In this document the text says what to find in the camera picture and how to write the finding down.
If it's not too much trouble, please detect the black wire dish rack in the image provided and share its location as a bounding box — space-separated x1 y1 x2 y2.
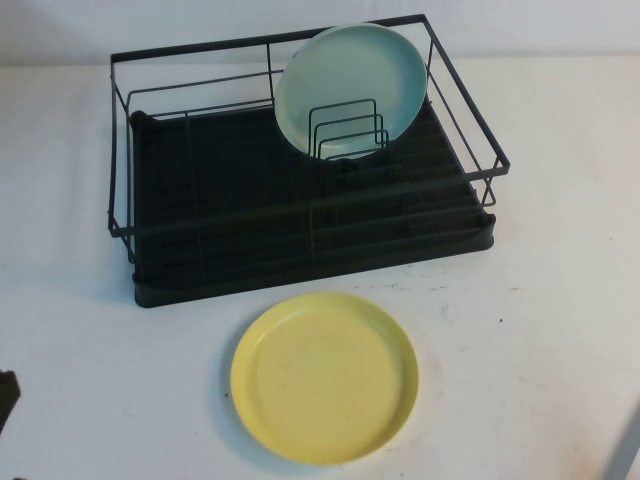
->
107 14 512 266

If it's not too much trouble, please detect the black plastic drain tray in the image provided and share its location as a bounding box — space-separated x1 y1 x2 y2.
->
128 102 497 309

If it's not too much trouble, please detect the pale green round plate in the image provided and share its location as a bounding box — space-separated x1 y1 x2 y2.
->
273 22 429 162

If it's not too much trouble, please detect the yellow round plate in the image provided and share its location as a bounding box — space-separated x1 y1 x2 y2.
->
230 292 420 451

